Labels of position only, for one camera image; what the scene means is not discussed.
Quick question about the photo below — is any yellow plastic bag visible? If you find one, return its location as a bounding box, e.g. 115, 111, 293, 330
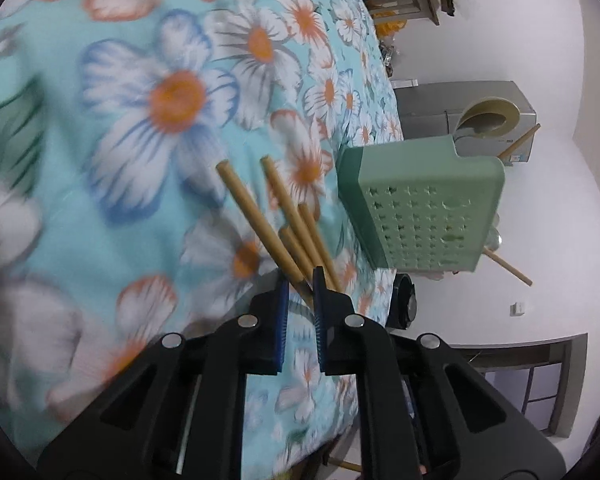
374, 7, 407, 36

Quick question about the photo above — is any floral blue blanket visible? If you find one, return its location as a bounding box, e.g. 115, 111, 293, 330
0, 0, 406, 480

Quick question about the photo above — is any grey refrigerator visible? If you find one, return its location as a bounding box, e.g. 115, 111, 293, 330
394, 80, 537, 163

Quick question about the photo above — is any dark framed window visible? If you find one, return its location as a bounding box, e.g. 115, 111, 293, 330
460, 334, 589, 437

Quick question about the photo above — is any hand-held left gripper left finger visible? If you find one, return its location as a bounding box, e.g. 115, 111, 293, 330
37, 279, 291, 480

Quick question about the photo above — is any green perforated utensil holder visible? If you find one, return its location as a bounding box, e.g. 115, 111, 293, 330
336, 135, 506, 273

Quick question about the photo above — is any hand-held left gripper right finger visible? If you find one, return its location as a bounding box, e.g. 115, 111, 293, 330
312, 266, 566, 480

